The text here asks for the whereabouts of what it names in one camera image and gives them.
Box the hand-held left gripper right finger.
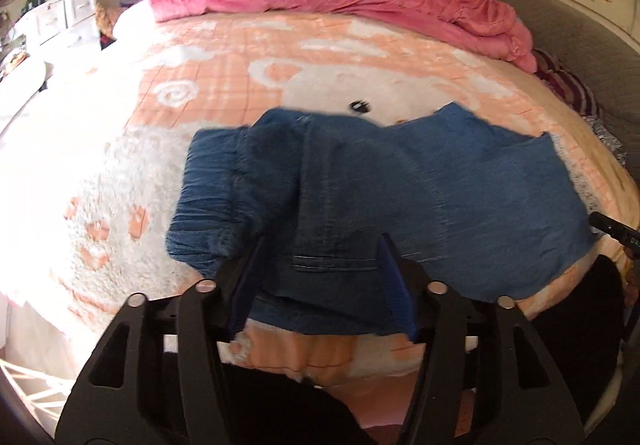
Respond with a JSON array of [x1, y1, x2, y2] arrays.
[[376, 234, 586, 445]]

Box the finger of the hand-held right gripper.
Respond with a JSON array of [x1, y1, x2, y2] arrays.
[[590, 211, 640, 258]]

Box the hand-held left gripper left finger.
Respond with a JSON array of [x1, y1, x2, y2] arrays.
[[55, 234, 267, 445]]

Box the blue denim pants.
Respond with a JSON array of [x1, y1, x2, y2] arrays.
[[165, 102, 598, 337]]

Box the grey patterned cloth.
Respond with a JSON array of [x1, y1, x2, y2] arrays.
[[584, 115, 629, 172]]

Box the person's black clothing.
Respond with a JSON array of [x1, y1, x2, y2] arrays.
[[520, 253, 628, 406], [219, 364, 383, 445]]

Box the striped pillow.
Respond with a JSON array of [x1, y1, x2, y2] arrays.
[[531, 49, 604, 116]]

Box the grey padded headboard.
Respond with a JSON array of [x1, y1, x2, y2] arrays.
[[480, 0, 640, 136]]

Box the orange plaid printed blanket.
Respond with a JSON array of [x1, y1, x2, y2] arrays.
[[0, 10, 633, 388]]

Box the white metal rack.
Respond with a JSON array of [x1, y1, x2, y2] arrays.
[[0, 350, 76, 426]]

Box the white desk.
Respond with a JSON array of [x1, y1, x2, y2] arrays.
[[0, 56, 49, 126]]

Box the white drawer cabinet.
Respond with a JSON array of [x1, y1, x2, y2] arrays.
[[30, 0, 99, 46]]

